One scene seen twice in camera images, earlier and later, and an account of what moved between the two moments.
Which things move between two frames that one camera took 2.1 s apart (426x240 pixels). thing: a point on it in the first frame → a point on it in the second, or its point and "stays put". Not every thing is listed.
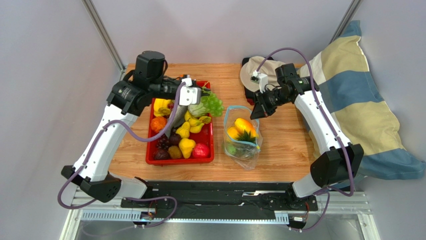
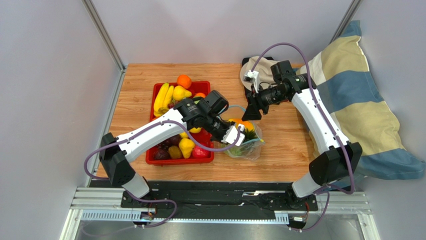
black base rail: (219, 200) stays put
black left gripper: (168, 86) → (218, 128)
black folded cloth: (249, 94) stays put
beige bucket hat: (268, 68) stays put
